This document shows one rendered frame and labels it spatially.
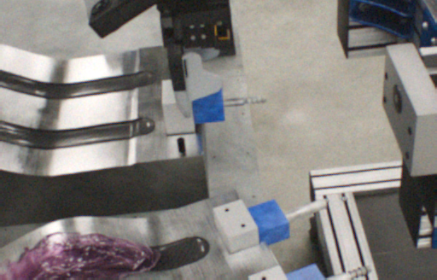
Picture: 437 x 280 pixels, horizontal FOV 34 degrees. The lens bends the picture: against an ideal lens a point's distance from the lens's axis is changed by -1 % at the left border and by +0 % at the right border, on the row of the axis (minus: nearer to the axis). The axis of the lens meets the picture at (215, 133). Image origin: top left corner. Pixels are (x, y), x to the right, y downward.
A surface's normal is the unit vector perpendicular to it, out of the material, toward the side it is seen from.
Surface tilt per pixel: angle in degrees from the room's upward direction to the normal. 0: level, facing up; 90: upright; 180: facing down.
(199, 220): 0
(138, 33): 0
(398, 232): 0
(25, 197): 90
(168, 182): 90
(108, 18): 88
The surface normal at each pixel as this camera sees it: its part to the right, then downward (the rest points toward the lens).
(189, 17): 0.05, 0.65
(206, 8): -0.09, -0.76
